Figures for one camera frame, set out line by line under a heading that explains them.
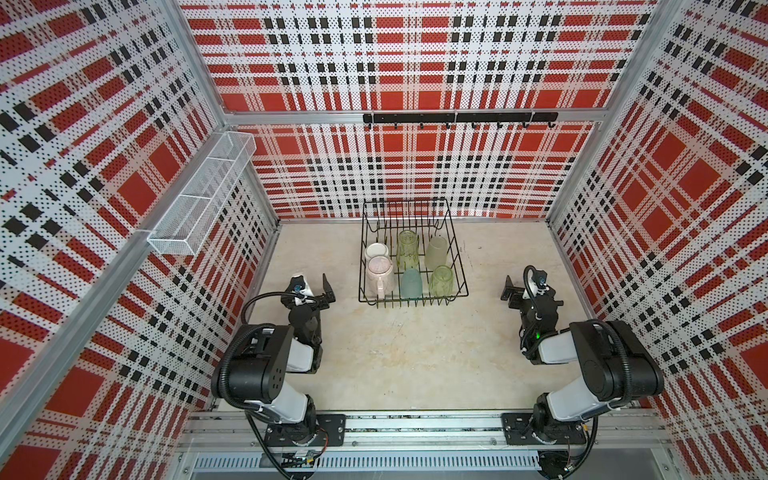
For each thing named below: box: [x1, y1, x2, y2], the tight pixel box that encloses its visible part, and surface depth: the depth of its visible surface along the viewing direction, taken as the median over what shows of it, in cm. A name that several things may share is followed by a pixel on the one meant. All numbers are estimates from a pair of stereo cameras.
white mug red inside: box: [364, 242, 390, 264], surface depth 101 cm
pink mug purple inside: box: [366, 254, 396, 299], surface depth 92 cm
